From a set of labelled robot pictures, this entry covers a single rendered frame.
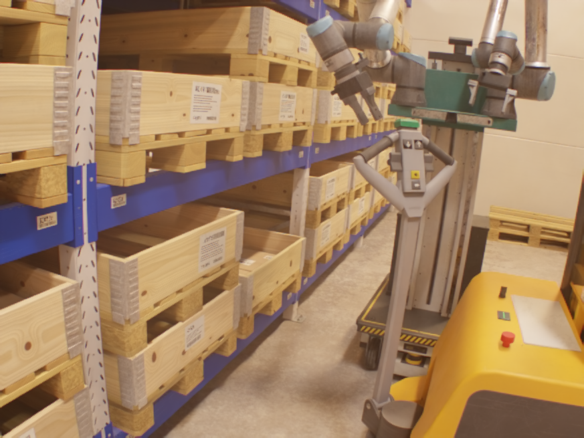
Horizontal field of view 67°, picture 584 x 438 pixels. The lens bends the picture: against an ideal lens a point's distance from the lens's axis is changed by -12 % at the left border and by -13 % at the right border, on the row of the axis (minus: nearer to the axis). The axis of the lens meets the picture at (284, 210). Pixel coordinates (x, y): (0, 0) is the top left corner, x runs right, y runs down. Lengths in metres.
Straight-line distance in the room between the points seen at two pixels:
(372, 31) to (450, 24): 5.54
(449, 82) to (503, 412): 1.82
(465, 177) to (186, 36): 1.60
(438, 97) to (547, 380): 1.77
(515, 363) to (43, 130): 1.27
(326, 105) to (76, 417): 2.36
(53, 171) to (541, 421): 1.34
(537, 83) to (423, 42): 4.78
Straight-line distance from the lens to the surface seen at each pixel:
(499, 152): 7.03
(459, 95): 2.65
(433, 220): 2.81
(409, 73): 2.53
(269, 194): 3.32
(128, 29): 2.63
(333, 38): 1.52
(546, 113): 7.07
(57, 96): 1.23
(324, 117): 3.15
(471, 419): 1.31
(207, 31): 2.34
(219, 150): 2.08
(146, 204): 1.67
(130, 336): 1.62
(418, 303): 2.96
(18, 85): 1.16
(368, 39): 1.61
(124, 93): 1.44
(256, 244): 3.18
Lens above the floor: 1.47
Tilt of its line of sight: 13 degrees down
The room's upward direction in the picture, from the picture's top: 4 degrees clockwise
